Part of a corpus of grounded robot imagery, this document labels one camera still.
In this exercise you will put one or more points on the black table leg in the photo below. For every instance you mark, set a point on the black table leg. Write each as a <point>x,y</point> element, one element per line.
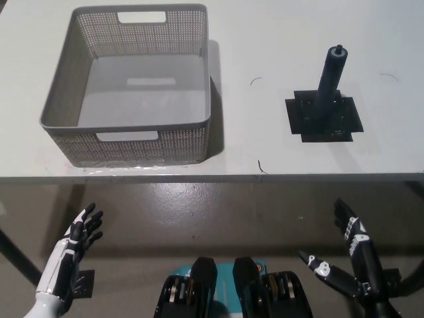
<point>414,276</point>
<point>18,253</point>

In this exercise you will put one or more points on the grey perforated plastic basket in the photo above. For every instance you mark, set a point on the grey perforated plastic basket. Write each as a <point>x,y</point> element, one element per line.
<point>66,83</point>

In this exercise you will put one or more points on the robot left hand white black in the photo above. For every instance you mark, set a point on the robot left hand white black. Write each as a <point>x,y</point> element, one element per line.
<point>58,261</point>

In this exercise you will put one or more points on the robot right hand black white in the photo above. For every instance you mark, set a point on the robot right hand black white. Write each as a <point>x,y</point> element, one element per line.
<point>359,245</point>

